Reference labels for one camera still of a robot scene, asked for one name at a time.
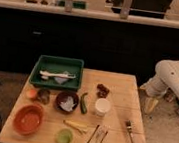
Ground dark metal can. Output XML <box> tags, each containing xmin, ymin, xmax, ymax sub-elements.
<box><xmin>37</xmin><ymin>88</ymin><xmax>50</xmax><ymax>105</ymax></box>

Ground green cucumber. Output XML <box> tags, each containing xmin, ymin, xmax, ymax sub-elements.
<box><xmin>80</xmin><ymin>93</ymin><xmax>88</xmax><ymax>114</ymax></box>

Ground dark red grape bunch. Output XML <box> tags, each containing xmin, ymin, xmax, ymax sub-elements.
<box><xmin>97</xmin><ymin>84</ymin><xmax>109</xmax><ymax>99</ymax></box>

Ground green plastic tray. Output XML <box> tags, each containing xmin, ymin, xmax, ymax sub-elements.
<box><xmin>29</xmin><ymin>55</ymin><xmax>84</xmax><ymax>90</ymax></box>

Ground crumpled white paper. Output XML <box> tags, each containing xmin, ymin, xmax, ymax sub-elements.
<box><xmin>60</xmin><ymin>96</ymin><xmax>75</xmax><ymax>112</ymax></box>

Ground small green cup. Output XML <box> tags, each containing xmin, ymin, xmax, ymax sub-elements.
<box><xmin>56</xmin><ymin>128</ymin><xmax>73</xmax><ymax>143</ymax></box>

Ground dark maroon bowl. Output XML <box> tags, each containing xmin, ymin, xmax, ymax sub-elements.
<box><xmin>55</xmin><ymin>91</ymin><xmax>79</xmax><ymax>113</ymax></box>

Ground silver fork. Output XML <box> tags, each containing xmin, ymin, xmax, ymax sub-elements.
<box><xmin>125</xmin><ymin>120</ymin><xmax>135</xmax><ymax>143</ymax></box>

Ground red orange bowl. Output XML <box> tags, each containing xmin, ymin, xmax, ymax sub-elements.
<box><xmin>12</xmin><ymin>104</ymin><xmax>44</xmax><ymax>135</ymax></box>

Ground orange peach fruit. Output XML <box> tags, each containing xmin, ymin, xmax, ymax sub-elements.
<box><xmin>26</xmin><ymin>89</ymin><xmax>37</xmax><ymax>100</ymax></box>

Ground yellow sticks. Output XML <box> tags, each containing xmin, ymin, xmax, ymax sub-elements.
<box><xmin>63</xmin><ymin>120</ymin><xmax>87</xmax><ymax>134</ymax></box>

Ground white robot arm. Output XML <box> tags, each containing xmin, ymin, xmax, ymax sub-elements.
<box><xmin>140</xmin><ymin>59</ymin><xmax>179</xmax><ymax>113</ymax></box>

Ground white toy airplane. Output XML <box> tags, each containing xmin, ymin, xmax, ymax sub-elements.
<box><xmin>39</xmin><ymin>70</ymin><xmax>76</xmax><ymax>80</ymax></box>

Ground white cup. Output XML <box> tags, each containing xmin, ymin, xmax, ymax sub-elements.
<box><xmin>95</xmin><ymin>98</ymin><xmax>111</xmax><ymax>116</ymax></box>

